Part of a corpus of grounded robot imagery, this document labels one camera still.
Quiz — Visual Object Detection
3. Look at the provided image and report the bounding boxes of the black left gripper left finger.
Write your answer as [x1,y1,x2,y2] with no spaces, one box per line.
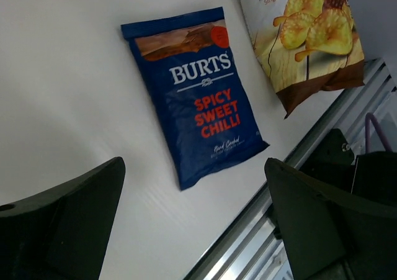
[1,157,125,279]

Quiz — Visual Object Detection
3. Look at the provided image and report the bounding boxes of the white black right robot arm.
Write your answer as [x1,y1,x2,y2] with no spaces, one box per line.
[300,129,396,204]

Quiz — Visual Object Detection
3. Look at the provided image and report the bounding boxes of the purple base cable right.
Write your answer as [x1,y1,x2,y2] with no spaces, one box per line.
[364,112,395,153]

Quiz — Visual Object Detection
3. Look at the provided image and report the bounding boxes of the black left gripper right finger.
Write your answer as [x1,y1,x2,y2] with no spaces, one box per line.
[264,158,396,279]

